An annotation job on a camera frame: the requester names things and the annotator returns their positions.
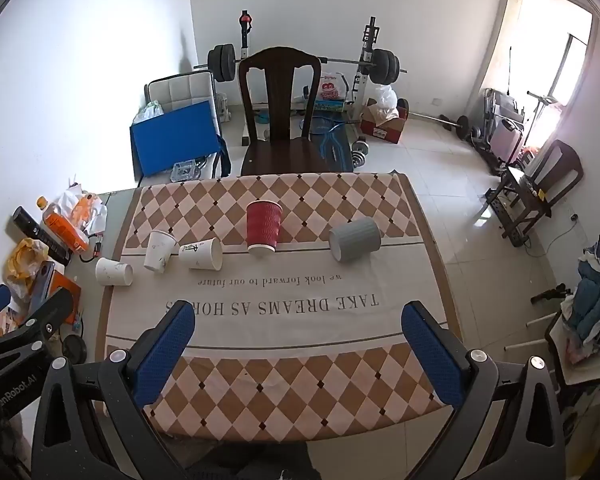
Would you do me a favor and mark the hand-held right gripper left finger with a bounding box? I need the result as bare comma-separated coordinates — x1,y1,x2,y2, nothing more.
31,300,197,480

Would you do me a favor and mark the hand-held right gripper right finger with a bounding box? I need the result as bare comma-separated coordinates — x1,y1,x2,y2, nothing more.
401,301,567,480

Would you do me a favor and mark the grey ribbed cup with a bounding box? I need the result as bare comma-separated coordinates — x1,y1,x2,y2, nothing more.
328,216,382,263

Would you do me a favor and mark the white speckled paper cup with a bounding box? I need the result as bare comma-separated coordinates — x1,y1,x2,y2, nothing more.
144,230,178,274
95,257,134,287

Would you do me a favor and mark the white printed paper cup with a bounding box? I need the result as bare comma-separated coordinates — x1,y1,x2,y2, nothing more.
179,238,224,271

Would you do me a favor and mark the red ribbed paper cup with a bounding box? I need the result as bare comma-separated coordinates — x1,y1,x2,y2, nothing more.
246,200,284,255

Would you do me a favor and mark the orange box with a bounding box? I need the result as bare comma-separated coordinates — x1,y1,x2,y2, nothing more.
49,270,82,326

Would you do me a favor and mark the black round lid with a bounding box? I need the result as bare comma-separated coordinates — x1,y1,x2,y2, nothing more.
62,335,87,362

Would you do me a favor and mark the yellow plastic bag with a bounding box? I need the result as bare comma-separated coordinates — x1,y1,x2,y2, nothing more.
6,239,50,287

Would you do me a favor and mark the long black box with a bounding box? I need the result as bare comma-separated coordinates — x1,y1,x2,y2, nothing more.
12,206,72,266

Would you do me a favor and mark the orange drink bottle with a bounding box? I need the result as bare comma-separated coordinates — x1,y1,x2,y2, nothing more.
36,196,90,254

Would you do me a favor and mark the crumpled white plastic bag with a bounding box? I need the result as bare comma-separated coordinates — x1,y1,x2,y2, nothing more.
55,185,109,237

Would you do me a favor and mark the checked tablecloth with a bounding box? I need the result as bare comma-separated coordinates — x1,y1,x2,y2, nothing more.
96,172,463,443

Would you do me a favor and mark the black hand tool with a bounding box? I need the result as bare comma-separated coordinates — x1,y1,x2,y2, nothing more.
530,284,574,307

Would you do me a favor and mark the white-legged chair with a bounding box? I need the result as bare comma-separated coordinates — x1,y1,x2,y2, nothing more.
505,285,600,403

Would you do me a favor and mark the clear plastic container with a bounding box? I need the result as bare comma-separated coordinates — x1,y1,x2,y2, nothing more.
170,160,202,182

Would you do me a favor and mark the pile of blue clothes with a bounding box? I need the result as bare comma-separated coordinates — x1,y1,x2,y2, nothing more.
562,240,600,353

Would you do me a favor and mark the blue board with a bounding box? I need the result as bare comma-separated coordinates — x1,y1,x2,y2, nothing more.
130,101,224,178

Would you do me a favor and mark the brown wooden chair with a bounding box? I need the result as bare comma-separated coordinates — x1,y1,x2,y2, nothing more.
485,139,584,248

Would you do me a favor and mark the red cardboard box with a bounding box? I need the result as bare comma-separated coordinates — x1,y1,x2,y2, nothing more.
361,100,410,145

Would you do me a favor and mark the pink suitcase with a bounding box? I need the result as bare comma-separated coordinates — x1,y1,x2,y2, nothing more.
490,117,524,162

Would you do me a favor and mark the dark wooden chair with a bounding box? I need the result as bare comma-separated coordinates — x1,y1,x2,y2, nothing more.
237,46,331,177

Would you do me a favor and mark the long floor barbell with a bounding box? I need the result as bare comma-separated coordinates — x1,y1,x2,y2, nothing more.
409,110,471,142

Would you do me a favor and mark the folded exercise machine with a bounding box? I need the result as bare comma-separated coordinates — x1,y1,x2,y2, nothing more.
472,87,561,176

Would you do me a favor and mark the blue badminton racket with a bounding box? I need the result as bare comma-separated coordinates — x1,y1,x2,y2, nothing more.
310,115,353,161

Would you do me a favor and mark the white padded chair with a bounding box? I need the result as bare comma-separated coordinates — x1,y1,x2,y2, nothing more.
146,71,221,117

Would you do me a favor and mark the red and white plastic bag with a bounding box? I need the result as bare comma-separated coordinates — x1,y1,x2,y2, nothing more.
319,71,349,103

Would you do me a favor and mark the black barbell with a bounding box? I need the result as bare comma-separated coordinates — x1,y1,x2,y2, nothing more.
194,44,409,85

